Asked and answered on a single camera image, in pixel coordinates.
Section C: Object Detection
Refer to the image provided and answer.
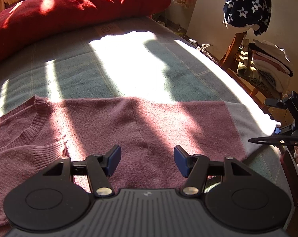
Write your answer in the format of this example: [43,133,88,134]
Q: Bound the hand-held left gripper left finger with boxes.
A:
[42,145,122,198]

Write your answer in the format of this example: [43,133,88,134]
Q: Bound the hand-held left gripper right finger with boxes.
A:
[174,147,252,198]

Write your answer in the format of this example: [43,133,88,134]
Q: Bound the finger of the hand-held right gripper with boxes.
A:
[275,125,295,136]
[265,97,291,108]

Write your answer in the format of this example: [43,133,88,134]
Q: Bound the pink and white knit sweater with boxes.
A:
[0,96,281,230]

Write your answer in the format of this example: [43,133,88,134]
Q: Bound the stack of folded clothes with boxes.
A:
[237,39,294,97]

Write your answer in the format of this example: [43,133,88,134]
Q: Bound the wooden chair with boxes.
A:
[218,31,288,114]

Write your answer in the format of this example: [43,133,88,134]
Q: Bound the green plaid bed blanket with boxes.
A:
[0,15,295,203]

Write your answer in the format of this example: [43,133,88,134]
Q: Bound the navy star-print garment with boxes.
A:
[221,0,272,35]

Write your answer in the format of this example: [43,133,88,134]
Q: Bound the red duvet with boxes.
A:
[0,0,172,67]

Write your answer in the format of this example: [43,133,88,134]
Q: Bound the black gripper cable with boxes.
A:
[248,136,298,149]

